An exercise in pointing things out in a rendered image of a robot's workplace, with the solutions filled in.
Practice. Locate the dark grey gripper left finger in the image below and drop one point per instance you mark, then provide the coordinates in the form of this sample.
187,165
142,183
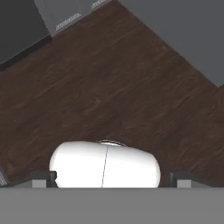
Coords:
40,178

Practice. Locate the black appliance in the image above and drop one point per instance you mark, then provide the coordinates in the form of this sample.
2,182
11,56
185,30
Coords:
20,26

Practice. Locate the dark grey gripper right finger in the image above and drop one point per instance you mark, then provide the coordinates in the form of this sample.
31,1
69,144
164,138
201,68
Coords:
182,179

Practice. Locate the plain grey counter unit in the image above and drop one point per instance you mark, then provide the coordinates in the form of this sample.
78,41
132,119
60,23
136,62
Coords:
186,32

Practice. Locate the white rounded capsule-shaped object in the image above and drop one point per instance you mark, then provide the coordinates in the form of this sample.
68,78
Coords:
105,166

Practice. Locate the small grey ribbed fitting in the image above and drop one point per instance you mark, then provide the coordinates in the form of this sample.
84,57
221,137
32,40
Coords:
2,178

